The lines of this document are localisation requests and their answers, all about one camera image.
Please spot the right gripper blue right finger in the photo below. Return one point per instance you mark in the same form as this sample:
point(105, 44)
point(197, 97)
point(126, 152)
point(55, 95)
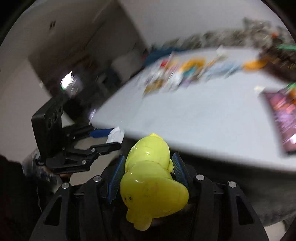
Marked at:
point(217, 211)

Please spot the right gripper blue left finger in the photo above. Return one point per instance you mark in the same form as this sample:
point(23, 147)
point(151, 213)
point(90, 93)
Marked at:
point(81, 212)

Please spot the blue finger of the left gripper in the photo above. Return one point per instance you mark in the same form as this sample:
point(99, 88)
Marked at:
point(100, 133)
point(105, 149)

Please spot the white tissue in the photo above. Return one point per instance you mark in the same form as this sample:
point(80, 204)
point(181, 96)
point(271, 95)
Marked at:
point(116, 135)

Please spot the yellow plastic duck toy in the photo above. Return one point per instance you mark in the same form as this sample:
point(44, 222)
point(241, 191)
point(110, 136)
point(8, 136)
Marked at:
point(147, 187)

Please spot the plastic covered left forearm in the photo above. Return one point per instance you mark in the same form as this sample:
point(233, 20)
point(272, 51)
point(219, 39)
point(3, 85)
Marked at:
point(30, 168)

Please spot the blue cloth on sofa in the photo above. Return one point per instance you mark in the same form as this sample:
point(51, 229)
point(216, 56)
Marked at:
point(157, 54)

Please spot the black tablet pink screen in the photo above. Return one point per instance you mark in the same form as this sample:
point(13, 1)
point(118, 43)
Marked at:
point(282, 109)

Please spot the grey blue doll figure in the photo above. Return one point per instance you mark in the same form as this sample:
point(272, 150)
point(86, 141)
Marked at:
point(225, 69)

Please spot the orange plastic dish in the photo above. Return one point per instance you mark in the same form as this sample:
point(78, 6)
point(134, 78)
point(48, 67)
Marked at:
point(254, 65)

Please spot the dark basket of plants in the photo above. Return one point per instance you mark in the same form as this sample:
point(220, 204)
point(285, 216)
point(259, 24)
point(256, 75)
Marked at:
point(279, 58)

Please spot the floral fabric sofa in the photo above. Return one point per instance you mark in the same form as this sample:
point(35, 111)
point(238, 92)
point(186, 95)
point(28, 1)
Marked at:
point(254, 33)

